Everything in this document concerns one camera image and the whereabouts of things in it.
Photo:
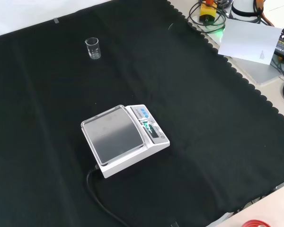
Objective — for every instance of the small clear glass beaker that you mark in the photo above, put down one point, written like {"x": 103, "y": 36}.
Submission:
{"x": 93, "y": 49}

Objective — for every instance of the black bench cloth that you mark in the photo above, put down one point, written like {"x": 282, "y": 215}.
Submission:
{"x": 156, "y": 94}

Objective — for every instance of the white electronic balance steel pan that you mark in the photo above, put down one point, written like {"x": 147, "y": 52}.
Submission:
{"x": 123, "y": 139}

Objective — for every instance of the yellow stop button box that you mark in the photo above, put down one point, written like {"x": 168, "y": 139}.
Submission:
{"x": 207, "y": 13}

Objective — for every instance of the pale grey board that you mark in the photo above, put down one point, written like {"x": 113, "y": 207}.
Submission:
{"x": 260, "y": 71}

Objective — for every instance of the grey tape strip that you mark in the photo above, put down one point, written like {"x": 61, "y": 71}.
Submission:
{"x": 56, "y": 20}

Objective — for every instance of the white paper sheet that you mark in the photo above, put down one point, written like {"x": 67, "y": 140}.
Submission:
{"x": 248, "y": 42}

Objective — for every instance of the red round object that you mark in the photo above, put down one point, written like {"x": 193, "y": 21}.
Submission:
{"x": 255, "y": 223}

